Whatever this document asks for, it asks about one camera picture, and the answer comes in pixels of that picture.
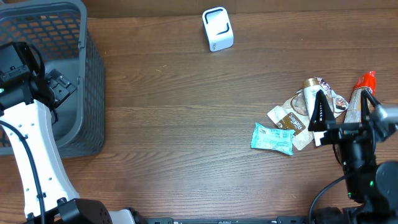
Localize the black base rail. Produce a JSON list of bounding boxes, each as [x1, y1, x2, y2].
[[132, 211, 308, 224]]

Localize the white tube gold cap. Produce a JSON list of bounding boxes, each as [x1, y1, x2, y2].
[[303, 77, 324, 147]]

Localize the white barcode scanner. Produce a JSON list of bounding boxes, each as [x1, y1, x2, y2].
[[202, 7, 234, 52]]

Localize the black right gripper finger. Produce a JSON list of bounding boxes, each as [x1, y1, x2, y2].
[[361, 88, 381, 123], [308, 90, 336, 132]]

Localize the beige bread snack bag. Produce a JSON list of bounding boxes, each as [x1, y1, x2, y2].
[[267, 77, 348, 151]]

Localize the grey plastic mesh basket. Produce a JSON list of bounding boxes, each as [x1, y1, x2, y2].
[[1, 1, 105, 158]]

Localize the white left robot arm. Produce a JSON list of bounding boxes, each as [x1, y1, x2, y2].
[[1, 42, 136, 223]]

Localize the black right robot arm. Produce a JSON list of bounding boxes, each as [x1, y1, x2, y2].
[[308, 90, 397, 223]]

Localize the teal snack packet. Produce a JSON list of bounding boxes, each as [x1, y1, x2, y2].
[[251, 123, 295, 156]]

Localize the red spaghetti pasta packet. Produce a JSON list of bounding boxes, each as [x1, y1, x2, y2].
[[344, 71, 377, 123]]

